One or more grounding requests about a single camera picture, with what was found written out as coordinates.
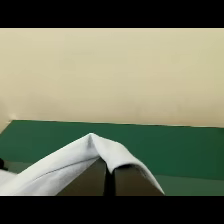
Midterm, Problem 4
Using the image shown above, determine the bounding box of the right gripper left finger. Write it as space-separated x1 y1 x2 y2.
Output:
57 157 107 197

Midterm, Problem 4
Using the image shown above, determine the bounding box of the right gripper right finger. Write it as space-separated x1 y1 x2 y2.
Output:
111 164 164 197

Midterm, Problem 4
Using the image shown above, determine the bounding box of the white garment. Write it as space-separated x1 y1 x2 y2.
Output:
0 132 166 197

